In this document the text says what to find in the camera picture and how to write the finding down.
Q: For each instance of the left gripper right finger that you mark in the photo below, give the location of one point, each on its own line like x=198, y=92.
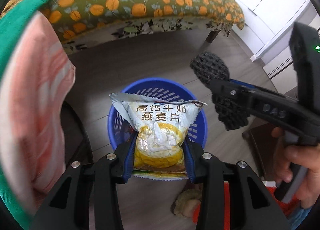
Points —
x=233, y=196

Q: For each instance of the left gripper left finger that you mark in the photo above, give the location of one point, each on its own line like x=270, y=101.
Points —
x=67, y=204

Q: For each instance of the black foam net sleeve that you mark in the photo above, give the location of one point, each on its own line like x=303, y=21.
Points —
x=214, y=75

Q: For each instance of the yellow oatmeal snack bag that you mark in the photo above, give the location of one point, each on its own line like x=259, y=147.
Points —
x=162, y=127

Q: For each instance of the blue plastic trash basket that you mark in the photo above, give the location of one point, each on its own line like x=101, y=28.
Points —
x=119, y=129

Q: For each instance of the person's right hand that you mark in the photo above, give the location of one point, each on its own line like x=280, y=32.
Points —
x=306, y=156

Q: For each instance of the plush slipper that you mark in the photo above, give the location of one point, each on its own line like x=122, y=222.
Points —
x=187, y=202

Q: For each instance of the white cabinet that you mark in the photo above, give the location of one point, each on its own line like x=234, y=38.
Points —
x=267, y=22

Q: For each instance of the pink striped sheet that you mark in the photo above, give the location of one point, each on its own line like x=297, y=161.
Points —
x=35, y=83

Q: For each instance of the orange floral quilt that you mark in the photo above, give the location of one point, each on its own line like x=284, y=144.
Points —
x=83, y=24

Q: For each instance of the green satin bed cover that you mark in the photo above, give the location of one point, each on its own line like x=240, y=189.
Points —
x=12, y=27

